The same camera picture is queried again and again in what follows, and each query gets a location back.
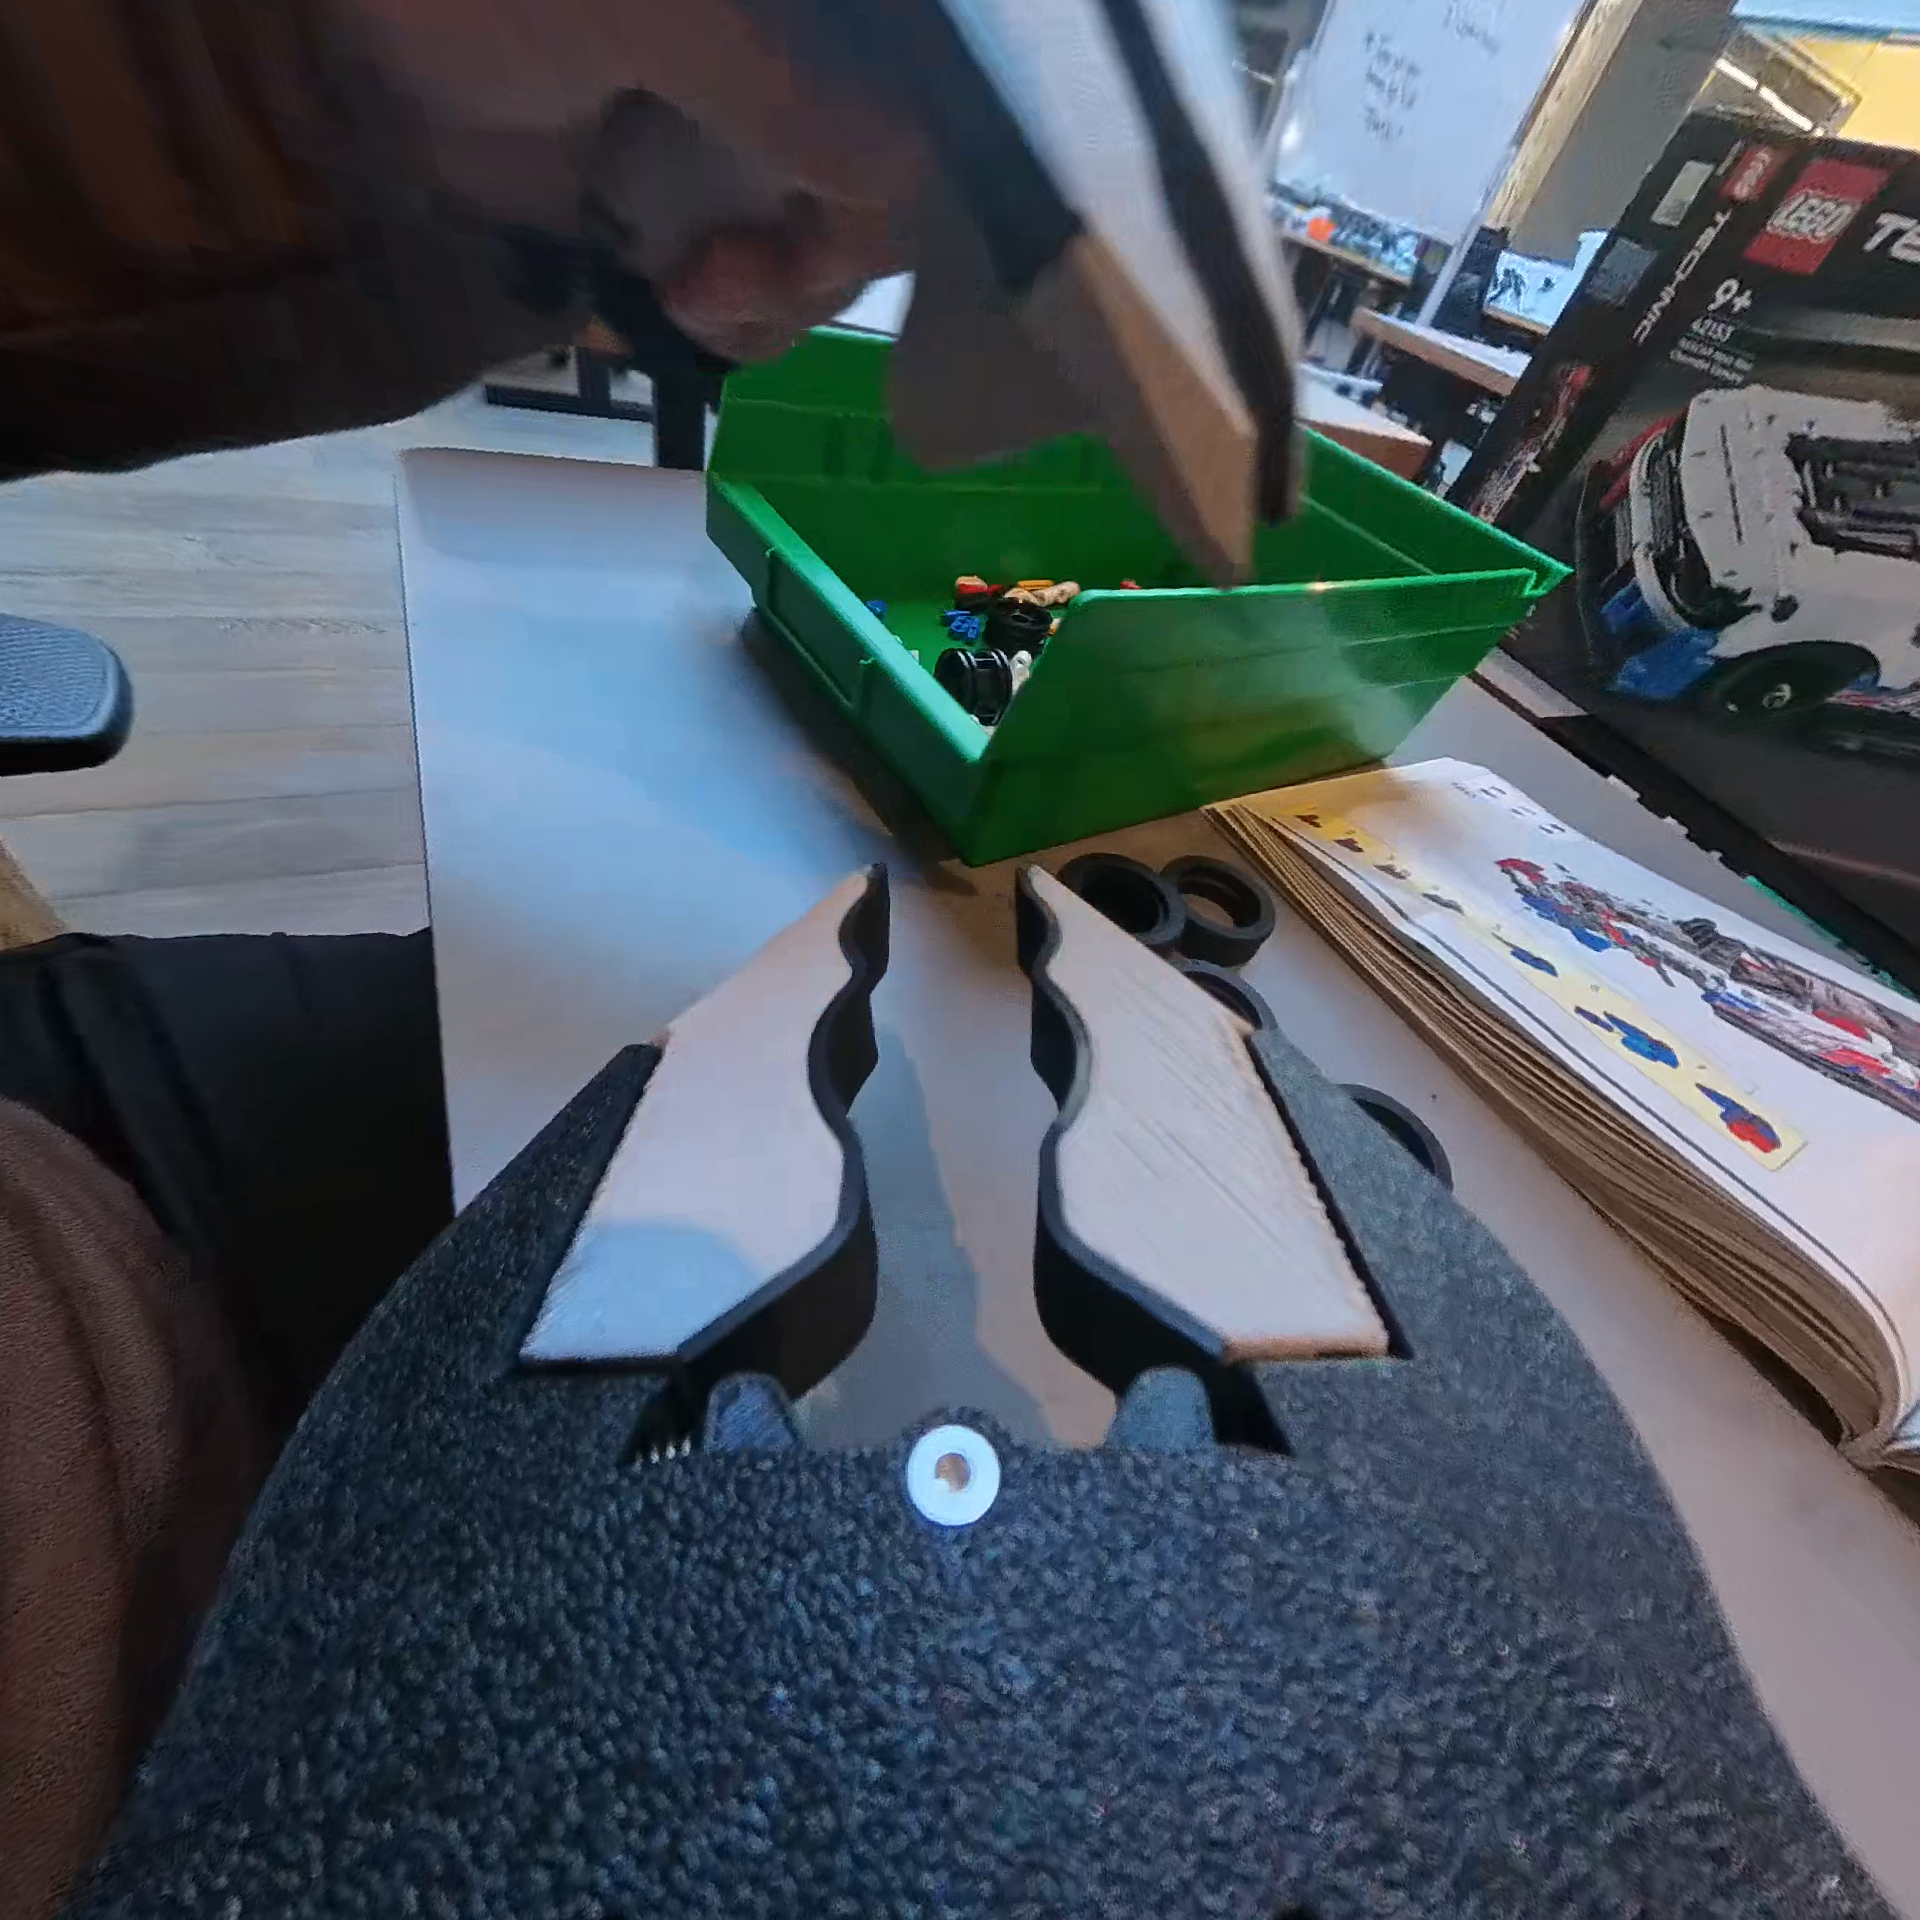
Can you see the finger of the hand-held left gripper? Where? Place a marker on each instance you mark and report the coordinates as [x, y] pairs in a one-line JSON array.
[[1171, 406], [1111, 120]]

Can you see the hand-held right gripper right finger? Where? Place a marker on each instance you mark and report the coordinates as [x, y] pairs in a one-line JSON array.
[[1186, 1171]]

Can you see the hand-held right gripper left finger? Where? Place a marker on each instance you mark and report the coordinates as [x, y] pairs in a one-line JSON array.
[[706, 1186]]

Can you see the small brick pieces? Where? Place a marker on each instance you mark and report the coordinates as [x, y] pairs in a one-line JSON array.
[[1022, 594]]

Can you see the green plastic bin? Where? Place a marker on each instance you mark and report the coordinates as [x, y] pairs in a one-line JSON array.
[[1199, 704]]

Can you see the thick building instruction booklet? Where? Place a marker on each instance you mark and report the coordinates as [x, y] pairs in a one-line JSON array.
[[1500, 961]]

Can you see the person's left forearm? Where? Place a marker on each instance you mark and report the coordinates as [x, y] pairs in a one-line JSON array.
[[299, 224]]

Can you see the grey desk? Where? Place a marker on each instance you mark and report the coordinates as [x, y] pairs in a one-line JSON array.
[[600, 749]]

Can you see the person's left hand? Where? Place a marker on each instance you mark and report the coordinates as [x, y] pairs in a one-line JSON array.
[[749, 224]]

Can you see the black rubber toy tire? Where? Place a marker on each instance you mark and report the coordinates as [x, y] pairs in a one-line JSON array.
[[1246, 922], [1246, 1002], [1089, 901], [1418, 1135]]

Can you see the wooden work table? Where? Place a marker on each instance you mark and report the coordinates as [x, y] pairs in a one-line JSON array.
[[1442, 352]]

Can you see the whiteboard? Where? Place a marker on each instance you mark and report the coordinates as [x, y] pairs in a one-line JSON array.
[[1426, 106]]

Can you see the person's dark trousers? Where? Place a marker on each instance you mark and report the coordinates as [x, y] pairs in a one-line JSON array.
[[224, 1051]]

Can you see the black toy car box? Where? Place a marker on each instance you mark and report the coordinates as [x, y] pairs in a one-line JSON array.
[[1770, 525]]

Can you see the person's brown sweater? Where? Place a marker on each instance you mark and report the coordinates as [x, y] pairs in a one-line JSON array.
[[105, 1500]]

